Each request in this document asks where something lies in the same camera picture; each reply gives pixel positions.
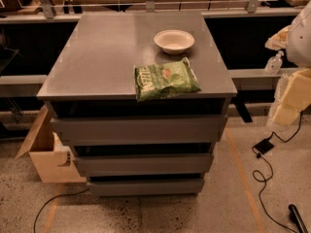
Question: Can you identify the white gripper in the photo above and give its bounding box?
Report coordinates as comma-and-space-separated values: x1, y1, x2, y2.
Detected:
264, 26, 311, 127

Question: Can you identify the grey drawer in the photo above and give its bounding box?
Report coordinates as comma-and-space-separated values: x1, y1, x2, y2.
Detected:
74, 153, 213, 177
87, 179, 204, 196
51, 116, 227, 146

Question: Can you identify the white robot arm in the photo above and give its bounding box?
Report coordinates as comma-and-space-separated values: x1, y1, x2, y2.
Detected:
265, 1, 311, 131

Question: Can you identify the grey top drawer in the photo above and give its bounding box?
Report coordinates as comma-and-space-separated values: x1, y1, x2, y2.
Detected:
51, 116, 227, 146

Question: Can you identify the grey drawer cabinet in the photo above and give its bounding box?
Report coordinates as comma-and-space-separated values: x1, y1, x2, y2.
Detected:
38, 13, 236, 183

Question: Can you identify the grey bottom drawer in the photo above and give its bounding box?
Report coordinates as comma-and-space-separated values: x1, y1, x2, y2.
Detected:
87, 179, 204, 196

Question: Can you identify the open cardboard box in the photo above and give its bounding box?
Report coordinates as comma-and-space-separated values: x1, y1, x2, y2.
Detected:
16, 106, 86, 183

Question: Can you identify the clear sanitizer pump bottle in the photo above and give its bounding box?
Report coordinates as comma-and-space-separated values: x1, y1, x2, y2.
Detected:
264, 50, 284, 75

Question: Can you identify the black power adapter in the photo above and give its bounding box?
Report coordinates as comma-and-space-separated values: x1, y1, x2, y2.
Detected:
255, 139, 274, 154

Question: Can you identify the white bowl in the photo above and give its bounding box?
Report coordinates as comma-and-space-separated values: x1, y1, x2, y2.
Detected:
154, 30, 195, 55

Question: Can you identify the green chip bag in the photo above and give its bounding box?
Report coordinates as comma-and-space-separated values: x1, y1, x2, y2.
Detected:
134, 57, 201, 102

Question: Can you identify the black cylindrical floor object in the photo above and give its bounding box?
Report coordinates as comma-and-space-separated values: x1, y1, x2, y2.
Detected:
289, 204, 308, 233

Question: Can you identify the black cable left floor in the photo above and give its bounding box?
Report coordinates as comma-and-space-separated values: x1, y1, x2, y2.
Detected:
33, 186, 90, 233

